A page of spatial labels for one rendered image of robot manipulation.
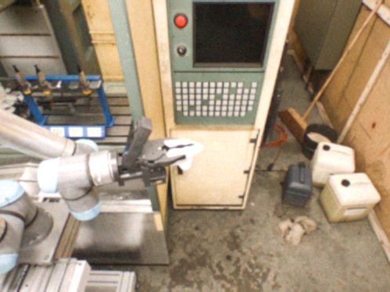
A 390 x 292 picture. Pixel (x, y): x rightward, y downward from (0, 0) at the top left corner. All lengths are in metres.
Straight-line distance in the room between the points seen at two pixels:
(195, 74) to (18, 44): 1.44
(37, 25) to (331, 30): 2.48
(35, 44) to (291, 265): 2.42
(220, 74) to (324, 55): 1.98
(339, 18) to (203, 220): 2.20
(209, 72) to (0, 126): 0.91
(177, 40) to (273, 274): 1.70
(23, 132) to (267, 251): 1.91
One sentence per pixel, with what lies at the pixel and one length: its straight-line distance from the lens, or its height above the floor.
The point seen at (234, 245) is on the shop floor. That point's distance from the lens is 2.26.
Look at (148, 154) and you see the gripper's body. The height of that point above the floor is 1.59.
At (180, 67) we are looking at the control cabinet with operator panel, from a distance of 1.32.
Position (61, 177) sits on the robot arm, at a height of 1.58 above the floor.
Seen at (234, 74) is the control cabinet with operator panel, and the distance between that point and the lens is 1.35.
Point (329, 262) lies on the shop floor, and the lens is 2.40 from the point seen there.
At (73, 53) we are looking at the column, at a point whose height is 1.08.
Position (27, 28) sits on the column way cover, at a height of 1.28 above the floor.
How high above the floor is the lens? 2.04
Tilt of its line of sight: 46 degrees down
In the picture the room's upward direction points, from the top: straight up
